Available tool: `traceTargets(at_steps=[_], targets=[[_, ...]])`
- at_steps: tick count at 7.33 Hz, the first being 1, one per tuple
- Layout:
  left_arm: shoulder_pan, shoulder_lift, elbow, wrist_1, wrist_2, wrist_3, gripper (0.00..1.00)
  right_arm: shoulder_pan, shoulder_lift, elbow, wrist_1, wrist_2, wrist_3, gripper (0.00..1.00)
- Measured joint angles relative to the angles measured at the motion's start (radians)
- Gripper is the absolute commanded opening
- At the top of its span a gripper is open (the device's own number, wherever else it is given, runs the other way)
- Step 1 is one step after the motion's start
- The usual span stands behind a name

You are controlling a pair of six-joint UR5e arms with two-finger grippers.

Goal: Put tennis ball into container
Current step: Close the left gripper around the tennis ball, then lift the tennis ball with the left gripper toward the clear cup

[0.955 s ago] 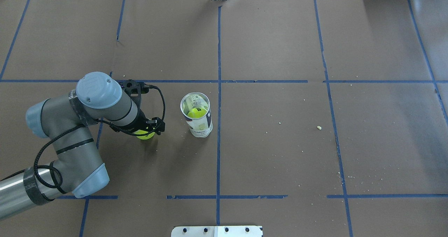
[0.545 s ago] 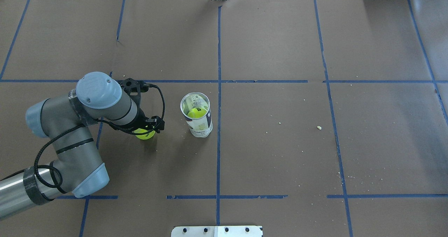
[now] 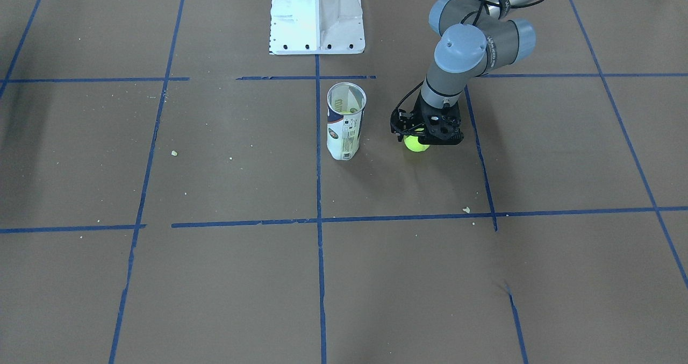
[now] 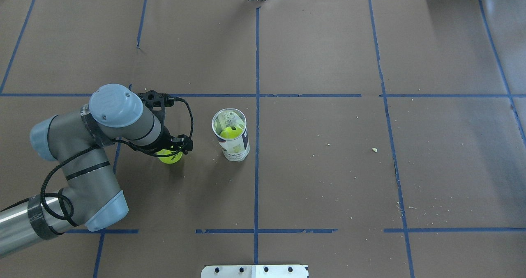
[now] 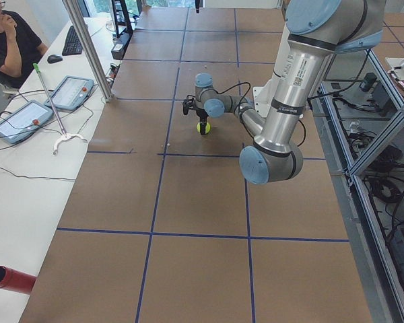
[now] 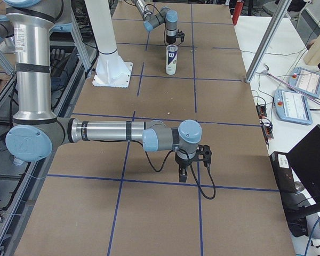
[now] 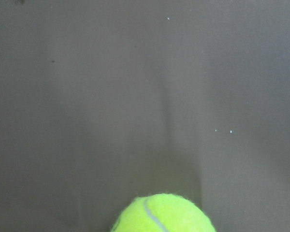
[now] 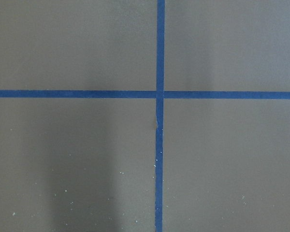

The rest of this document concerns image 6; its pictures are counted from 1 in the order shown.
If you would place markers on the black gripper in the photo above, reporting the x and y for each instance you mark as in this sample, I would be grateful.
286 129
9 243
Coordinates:
183 161
170 39

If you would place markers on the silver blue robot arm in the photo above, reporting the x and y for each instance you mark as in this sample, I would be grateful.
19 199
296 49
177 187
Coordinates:
37 131
153 18

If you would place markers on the white tennis ball can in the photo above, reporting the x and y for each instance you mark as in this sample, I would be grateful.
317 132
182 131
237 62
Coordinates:
171 59

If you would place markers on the red cylinder tube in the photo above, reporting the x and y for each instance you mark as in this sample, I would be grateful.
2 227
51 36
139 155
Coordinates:
237 11

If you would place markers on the brown paper table cover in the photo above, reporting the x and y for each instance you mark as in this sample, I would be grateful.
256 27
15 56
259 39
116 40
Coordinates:
113 199

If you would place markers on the orange black terminal strip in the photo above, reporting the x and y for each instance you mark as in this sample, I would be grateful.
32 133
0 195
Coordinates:
265 122

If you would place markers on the black desktop box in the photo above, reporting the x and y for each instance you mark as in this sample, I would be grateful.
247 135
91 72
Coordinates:
282 172

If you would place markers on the black computer monitor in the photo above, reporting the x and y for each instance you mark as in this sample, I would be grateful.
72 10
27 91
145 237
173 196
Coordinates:
304 159

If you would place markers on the near blue teach pendant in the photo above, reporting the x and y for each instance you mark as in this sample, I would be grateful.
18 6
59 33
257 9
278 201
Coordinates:
292 107

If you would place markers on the blue teach pendant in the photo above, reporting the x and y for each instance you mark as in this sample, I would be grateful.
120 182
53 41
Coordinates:
306 81
292 107

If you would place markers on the far blue teach pendant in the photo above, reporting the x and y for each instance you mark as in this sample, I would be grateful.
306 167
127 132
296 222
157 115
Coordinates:
306 81

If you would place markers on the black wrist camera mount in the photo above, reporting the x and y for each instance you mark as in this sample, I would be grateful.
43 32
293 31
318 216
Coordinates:
205 153
181 36

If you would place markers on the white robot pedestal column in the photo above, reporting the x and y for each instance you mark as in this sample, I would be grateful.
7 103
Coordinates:
111 70

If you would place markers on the aluminium frame post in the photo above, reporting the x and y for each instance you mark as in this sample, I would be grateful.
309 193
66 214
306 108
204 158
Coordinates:
269 33

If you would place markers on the aluminium side frame rail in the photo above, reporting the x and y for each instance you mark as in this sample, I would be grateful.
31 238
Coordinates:
19 186

